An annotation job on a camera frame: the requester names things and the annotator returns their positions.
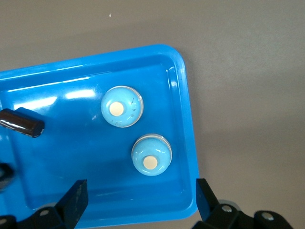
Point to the dark brown glossy capacitor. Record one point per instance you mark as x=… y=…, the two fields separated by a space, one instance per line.
x=19 y=121

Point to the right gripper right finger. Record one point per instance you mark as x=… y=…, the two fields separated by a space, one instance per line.
x=209 y=207

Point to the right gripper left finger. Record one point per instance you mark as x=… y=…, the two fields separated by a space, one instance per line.
x=71 y=202

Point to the black silver-striped capacitor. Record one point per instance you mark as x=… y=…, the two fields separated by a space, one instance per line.
x=4 y=176

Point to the light blue call bell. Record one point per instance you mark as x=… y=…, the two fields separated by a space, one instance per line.
x=147 y=148
x=131 y=117

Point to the blue plastic tray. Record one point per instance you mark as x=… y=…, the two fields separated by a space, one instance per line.
x=71 y=155

